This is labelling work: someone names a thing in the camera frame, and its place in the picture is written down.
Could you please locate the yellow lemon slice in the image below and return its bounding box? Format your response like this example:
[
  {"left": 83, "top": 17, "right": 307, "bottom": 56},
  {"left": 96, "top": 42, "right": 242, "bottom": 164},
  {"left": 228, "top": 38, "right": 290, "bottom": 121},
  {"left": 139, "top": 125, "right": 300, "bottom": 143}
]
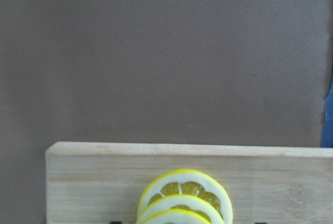
[
  {"left": 136, "top": 209, "right": 210, "bottom": 224},
  {"left": 136, "top": 169, "right": 233, "bottom": 223},
  {"left": 136, "top": 194, "right": 225, "bottom": 223}
]

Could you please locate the bamboo cutting board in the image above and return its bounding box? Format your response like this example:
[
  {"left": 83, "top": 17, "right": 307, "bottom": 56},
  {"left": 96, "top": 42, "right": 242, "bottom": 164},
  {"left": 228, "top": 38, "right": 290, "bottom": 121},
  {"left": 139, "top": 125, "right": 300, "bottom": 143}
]
[{"left": 45, "top": 142, "right": 332, "bottom": 223}]

